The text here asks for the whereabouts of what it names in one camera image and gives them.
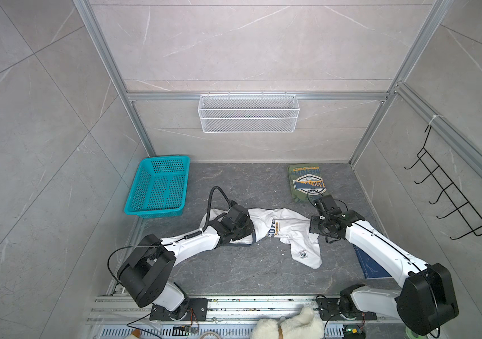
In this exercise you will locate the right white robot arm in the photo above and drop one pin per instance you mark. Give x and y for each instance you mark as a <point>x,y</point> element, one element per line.
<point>426,299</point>

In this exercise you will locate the black wire hook rack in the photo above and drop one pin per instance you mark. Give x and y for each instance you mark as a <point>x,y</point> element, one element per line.
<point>448,188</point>

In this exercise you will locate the teal plastic basket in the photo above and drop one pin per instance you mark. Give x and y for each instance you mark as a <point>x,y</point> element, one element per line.
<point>159,187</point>

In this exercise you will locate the white tank top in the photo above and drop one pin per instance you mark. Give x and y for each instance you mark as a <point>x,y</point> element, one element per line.
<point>288,226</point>

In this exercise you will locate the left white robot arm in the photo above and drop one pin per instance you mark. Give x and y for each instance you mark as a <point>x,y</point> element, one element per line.
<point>145,274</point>

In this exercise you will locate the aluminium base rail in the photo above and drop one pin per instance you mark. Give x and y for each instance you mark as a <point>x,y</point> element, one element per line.
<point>229,317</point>

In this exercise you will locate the green tank top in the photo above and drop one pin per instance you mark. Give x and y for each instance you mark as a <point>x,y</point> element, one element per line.
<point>305,181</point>

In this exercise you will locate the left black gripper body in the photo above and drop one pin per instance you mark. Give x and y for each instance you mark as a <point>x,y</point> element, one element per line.
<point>246,229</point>

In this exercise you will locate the white plush toy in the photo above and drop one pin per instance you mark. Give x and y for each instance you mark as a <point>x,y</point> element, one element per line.
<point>306,325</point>

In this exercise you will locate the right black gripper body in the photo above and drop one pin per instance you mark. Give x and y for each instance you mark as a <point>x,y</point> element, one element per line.
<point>318,225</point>

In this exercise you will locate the green tape roll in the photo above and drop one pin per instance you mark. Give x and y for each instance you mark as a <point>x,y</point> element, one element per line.
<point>412,335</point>

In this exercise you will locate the blue book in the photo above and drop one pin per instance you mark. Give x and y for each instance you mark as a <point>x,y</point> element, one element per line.
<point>370,268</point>

